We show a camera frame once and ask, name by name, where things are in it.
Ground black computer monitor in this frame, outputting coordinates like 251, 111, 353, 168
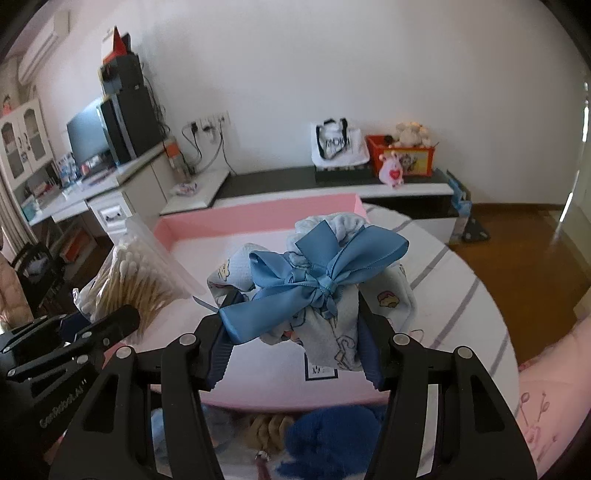
66, 98, 112, 160

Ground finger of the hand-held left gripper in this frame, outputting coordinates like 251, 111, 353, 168
7, 307, 140, 381
0, 315, 72, 355

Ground printed cloth with blue bow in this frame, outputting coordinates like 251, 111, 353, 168
205, 212, 421, 372

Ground blue fluffy scrunchie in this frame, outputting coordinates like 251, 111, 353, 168
274, 404, 386, 480

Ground wall power outlets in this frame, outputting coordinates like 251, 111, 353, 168
187, 111, 230, 132

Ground beige plush toy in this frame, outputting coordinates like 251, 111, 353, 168
392, 121, 435, 148

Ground pink floral blanket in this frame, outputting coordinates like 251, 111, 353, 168
517, 314, 591, 476

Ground pink box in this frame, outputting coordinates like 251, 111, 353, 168
106, 194, 407, 411

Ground black computer tower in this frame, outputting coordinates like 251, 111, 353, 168
96, 88, 164, 166

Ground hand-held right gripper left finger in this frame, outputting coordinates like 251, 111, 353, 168
48, 291, 245, 480

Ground white glass-door cabinet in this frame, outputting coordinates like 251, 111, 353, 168
0, 98, 54, 185

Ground beige braided hair tie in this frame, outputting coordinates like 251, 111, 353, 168
245, 413, 296, 462

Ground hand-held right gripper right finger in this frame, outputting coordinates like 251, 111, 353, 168
356, 287, 539, 480

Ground low black and white cabinet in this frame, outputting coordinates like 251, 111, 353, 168
159, 167, 467, 245

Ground white desk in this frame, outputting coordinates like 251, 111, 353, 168
28, 138, 174, 250

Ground blue and white package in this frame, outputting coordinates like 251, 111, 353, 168
58, 154, 79, 185

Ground pink heart toy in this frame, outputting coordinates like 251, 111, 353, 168
379, 152, 406, 189

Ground orange-lid bottle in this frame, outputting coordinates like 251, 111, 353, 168
167, 143, 190, 183

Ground white tote bag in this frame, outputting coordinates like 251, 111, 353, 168
311, 119, 370, 167

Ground red storage box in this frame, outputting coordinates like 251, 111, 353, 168
366, 134, 438, 177

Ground black box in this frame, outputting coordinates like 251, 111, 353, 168
99, 55, 144, 100

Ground beige curtain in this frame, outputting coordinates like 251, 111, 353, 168
0, 175, 28, 259

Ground beige quilted coat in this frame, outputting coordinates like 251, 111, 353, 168
0, 254, 33, 324

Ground white air conditioner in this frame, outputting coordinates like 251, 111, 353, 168
18, 11, 70, 84

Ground bag of cotton swabs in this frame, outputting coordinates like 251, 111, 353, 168
73, 217, 206, 347

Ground round striped-cloth table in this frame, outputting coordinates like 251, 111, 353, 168
365, 203, 518, 370

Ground blue cardboard box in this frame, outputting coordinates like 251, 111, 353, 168
445, 171, 490, 243

